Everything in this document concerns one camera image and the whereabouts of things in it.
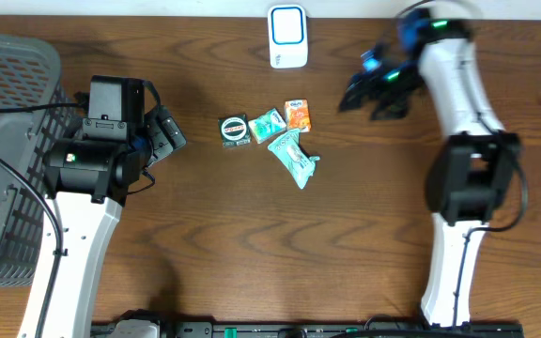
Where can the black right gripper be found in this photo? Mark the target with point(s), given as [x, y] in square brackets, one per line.
[367, 83]

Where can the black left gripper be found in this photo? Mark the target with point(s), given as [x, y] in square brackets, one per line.
[162, 145]

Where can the green round-logo box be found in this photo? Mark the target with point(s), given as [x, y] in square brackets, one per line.
[234, 130]

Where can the orange small tissue pack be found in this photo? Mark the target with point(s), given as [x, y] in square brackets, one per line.
[297, 115]

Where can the teal small tissue pack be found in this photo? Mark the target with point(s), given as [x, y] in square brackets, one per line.
[267, 125]

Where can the teal long snack packet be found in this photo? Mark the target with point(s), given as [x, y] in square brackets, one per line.
[288, 151]

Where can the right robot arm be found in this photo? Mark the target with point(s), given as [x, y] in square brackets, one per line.
[470, 177]

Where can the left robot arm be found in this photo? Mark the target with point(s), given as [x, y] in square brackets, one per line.
[88, 176]

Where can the white barcode scanner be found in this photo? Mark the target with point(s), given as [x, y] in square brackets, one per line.
[288, 38]

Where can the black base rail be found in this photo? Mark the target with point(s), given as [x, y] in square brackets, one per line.
[141, 323]

